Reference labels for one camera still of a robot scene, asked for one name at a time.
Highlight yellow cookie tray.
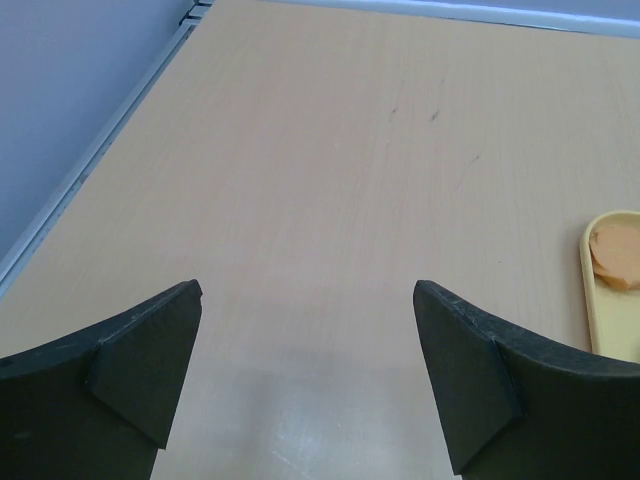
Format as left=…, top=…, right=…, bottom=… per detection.
left=580, top=211, right=640, bottom=363

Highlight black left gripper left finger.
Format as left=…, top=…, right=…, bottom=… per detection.
left=1, top=280, right=202, bottom=479

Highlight plain round tan cookie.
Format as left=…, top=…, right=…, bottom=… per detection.
left=589, top=224, right=639, bottom=291

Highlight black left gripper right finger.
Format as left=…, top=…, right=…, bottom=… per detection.
left=413, top=280, right=639, bottom=479

